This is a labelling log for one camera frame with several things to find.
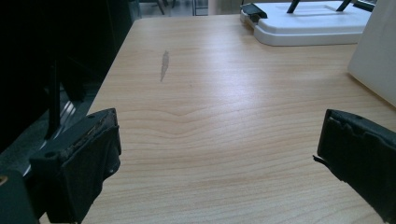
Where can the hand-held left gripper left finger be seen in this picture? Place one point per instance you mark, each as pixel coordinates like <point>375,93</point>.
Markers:
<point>77,161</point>

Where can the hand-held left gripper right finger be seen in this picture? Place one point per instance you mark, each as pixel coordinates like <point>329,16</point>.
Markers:
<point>361,152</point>

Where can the white flat panel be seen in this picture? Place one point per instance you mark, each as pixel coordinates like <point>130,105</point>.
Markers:
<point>378,53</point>

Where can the white plastic base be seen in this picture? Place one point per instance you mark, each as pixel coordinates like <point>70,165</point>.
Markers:
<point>311,25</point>

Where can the black stand leg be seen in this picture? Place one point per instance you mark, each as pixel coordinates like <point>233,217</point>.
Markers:
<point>293,5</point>
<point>343,5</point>

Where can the black clip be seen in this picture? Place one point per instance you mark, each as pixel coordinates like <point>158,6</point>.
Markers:
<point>253,11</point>

